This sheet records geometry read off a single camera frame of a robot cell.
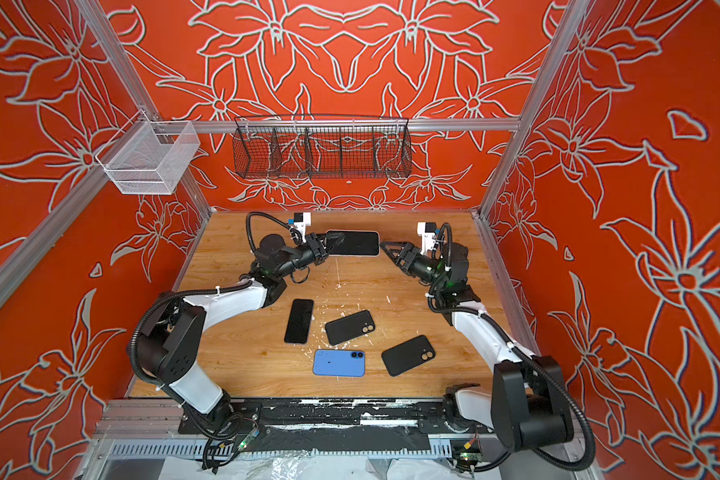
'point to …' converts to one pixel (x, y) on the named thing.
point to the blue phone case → (339, 363)
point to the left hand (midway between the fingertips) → (343, 235)
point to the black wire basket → (321, 146)
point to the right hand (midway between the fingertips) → (380, 250)
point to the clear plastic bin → (148, 158)
